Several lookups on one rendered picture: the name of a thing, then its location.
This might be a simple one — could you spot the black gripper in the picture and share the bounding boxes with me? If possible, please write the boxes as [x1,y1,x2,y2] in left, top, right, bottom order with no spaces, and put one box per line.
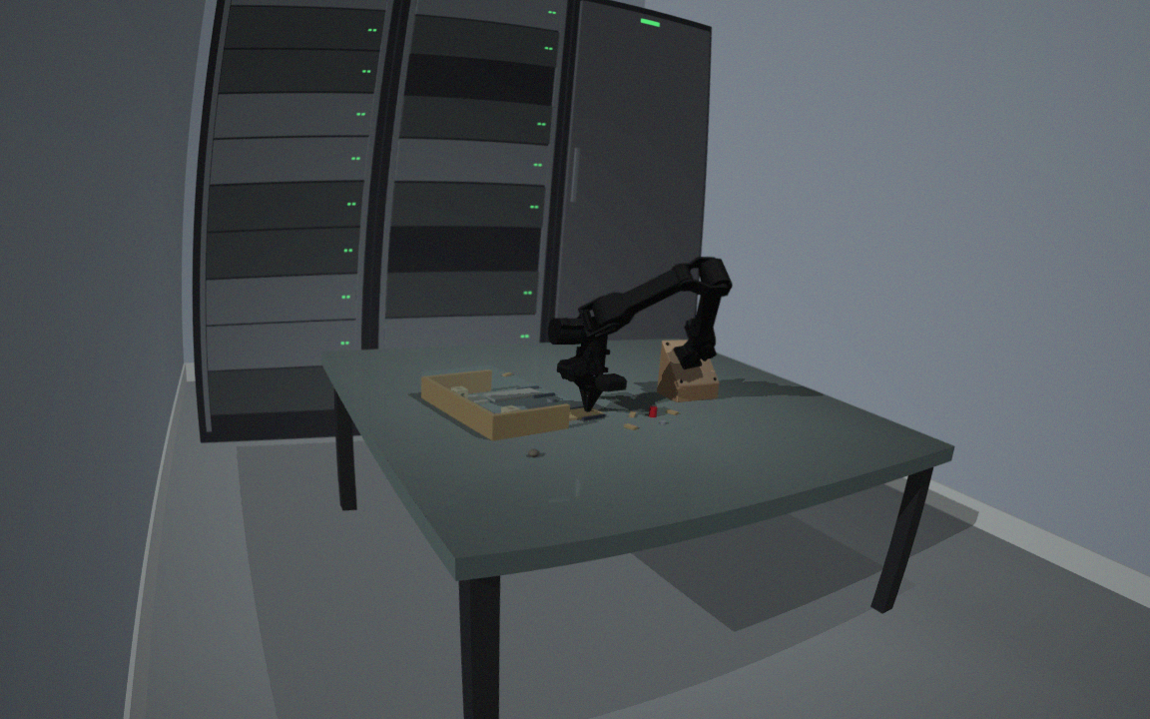
[574,343,627,412]

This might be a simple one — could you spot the tan wooden plank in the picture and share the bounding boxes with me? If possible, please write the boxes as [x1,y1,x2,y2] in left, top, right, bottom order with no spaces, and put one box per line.
[569,407,605,421]

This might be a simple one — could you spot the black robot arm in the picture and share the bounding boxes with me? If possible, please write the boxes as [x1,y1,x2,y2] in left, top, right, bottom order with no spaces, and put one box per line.
[549,257,733,381]

